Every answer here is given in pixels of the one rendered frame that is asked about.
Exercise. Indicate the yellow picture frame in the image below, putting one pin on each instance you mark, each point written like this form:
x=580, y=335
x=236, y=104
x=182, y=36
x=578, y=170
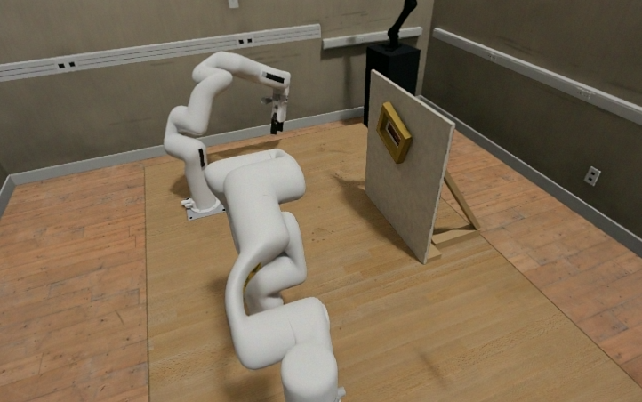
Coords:
x=393, y=133

